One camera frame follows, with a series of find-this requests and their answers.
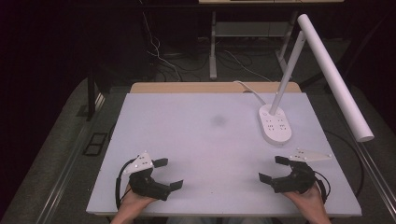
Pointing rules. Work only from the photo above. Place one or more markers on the white desk lamp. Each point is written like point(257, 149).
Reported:
point(333, 74)

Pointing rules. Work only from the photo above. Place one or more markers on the person's left hand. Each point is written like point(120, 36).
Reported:
point(130, 203)

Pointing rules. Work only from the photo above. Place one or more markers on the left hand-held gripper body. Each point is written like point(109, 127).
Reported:
point(146, 185)

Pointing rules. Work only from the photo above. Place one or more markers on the metal floor rail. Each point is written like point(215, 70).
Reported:
point(67, 161)
point(373, 168)

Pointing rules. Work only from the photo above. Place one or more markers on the person's right hand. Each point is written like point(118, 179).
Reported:
point(309, 202)

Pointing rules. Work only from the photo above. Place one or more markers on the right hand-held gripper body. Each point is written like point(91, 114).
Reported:
point(297, 180)

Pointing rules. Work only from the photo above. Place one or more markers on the white metal desk frame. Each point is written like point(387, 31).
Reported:
point(213, 46)

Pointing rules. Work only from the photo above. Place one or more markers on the black rectangular floor frame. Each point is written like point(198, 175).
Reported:
point(95, 144)

